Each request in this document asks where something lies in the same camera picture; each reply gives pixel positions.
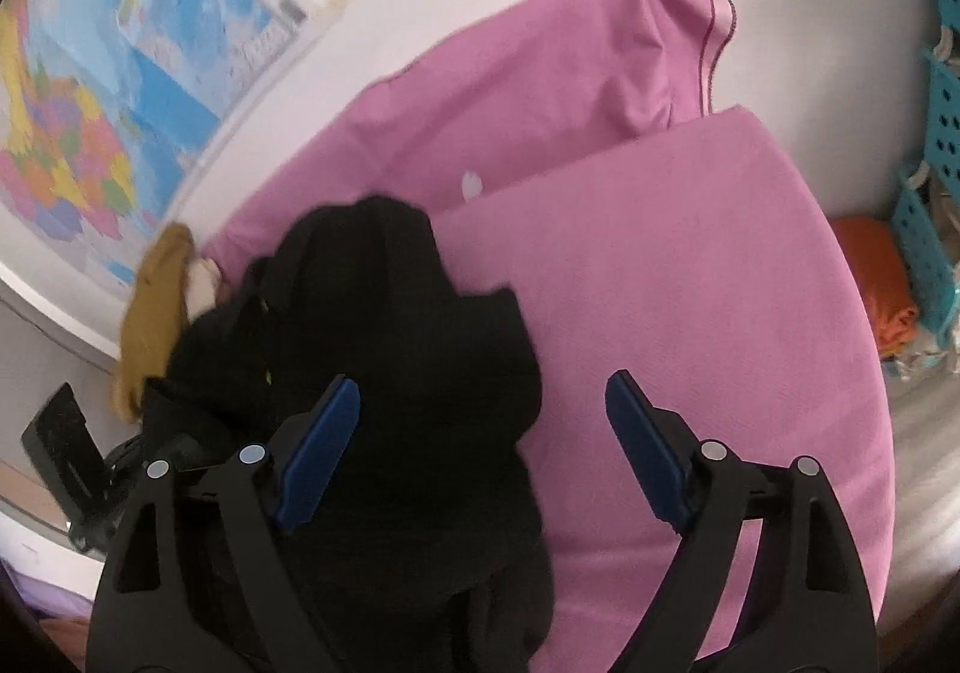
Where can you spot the black garment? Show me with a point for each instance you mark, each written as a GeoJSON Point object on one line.
{"type": "Point", "coordinates": [420, 358]}

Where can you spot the pink bed sheet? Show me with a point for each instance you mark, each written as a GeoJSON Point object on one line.
{"type": "Point", "coordinates": [675, 313]}

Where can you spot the cream cloth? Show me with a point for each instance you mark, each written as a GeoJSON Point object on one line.
{"type": "Point", "coordinates": [202, 286]}

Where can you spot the blue perforated plastic basket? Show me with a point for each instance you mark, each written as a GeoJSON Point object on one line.
{"type": "Point", "coordinates": [926, 253]}
{"type": "Point", "coordinates": [946, 110]}

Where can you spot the mustard yellow garment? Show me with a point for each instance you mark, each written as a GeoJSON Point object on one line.
{"type": "Point", "coordinates": [157, 313]}

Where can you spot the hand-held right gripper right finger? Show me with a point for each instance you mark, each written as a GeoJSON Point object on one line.
{"type": "Point", "coordinates": [645, 463]}

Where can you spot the colourful wall map poster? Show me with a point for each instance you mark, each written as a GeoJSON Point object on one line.
{"type": "Point", "coordinates": [97, 118]}

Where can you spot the pink pillow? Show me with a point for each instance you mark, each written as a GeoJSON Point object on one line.
{"type": "Point", "coordinates": [525, 80]}

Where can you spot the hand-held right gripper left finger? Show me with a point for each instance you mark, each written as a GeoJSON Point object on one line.
{"type": "Point", "coordinates": [319, 463]}

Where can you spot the orange cloth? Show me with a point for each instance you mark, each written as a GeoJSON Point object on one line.
{"type": "Point", "coordinates": [877, 283]}

